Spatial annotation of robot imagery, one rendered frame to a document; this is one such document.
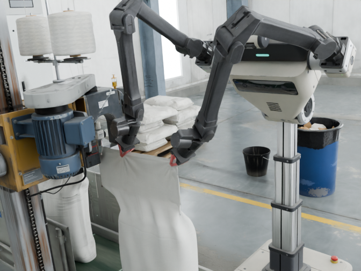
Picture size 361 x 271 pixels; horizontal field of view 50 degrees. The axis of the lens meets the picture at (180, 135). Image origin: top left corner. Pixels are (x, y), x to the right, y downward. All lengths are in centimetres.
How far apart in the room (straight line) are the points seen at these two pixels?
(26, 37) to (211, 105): 84
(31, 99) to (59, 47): 22
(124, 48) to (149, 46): 623
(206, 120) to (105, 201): 134
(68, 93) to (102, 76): 566
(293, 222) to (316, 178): 166
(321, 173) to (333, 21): 625
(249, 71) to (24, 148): 98
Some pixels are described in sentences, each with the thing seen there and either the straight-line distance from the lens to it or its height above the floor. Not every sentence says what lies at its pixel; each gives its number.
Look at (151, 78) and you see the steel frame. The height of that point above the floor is 59.
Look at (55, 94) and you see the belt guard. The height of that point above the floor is 141.
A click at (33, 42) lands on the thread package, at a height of 158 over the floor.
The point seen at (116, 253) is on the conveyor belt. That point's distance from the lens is 235.
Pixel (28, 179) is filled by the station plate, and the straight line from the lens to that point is 167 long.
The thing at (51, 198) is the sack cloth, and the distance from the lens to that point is 222.
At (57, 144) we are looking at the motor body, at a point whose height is 122.
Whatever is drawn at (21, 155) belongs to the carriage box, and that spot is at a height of 116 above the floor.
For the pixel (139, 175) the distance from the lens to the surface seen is 175.
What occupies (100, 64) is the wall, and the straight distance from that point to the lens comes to 709.
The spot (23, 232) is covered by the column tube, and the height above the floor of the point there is 82.
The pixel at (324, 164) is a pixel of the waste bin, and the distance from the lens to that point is 368.
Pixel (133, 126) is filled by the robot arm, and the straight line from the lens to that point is 165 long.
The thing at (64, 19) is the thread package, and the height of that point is 166.
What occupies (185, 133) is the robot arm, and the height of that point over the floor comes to 123.
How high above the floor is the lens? 162
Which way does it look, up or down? 16 degrees down
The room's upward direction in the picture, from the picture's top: 4 degrees counter-clockwise
